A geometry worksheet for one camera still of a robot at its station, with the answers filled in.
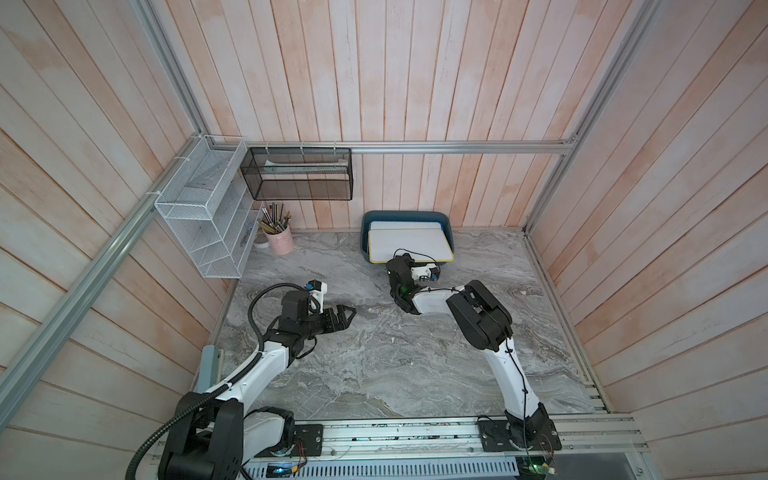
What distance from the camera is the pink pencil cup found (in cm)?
107

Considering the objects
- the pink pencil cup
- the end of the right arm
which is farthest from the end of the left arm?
the pink pencil cup

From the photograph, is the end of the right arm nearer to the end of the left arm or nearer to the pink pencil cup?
the end of the left arm
